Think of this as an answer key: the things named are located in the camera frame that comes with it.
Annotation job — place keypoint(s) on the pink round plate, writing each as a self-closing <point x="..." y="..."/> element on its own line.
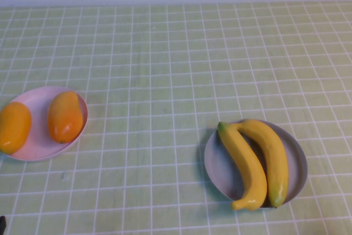
<point x="38" y="125"/>

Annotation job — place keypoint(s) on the oblong orange toy mango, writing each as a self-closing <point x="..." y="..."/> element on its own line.
<point x="13" y="127"/>

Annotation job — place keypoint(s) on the yellow toy banana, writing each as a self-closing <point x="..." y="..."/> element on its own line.
<point x="275" y="158"/>
<point x="244" y="163"/>

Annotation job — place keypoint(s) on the green checked tablecloth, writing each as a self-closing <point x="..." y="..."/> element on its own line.
<point x="165" y="61"/>

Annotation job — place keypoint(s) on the blue round plate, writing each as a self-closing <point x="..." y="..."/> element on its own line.
<point x="220" y="169"/>

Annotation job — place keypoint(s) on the curved yellow-orange toy mango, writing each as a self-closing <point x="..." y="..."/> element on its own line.
<point x="66" y="119"/>

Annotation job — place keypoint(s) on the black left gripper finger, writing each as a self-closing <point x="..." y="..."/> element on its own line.
<point x="2" y="224"/>

